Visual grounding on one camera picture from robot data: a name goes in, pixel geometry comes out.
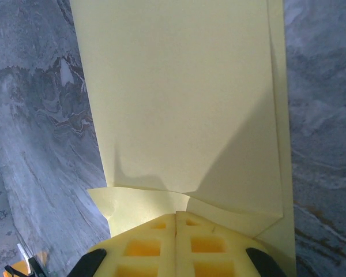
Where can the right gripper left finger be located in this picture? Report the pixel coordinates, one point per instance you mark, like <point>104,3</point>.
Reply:
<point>138,259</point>

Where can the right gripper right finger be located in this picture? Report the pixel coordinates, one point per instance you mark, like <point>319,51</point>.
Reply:
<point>213,259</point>

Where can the yellow cloth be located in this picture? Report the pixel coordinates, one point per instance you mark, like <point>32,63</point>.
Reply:
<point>176,101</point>

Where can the yellow toy block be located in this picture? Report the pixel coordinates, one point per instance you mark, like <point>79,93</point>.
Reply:
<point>18,267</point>

